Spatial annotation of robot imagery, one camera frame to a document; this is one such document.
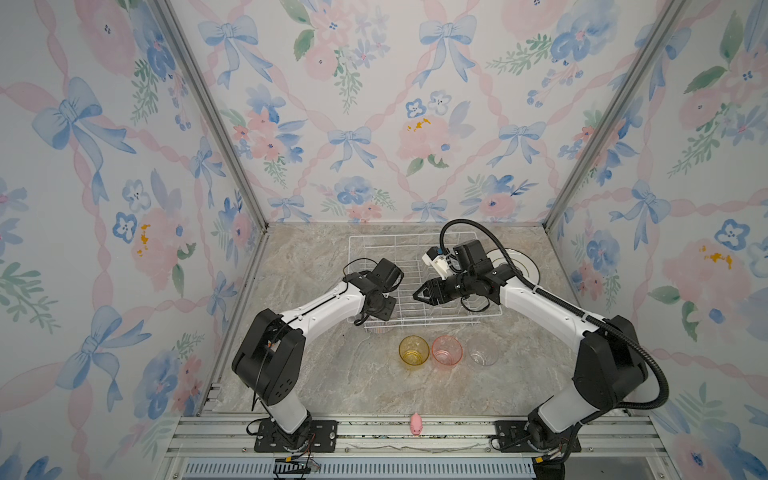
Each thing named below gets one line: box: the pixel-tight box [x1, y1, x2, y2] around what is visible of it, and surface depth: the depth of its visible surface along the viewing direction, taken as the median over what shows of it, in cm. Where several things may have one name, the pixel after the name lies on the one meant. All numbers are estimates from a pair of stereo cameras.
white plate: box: [486, 248, 541, 285], surface depth 106 cm
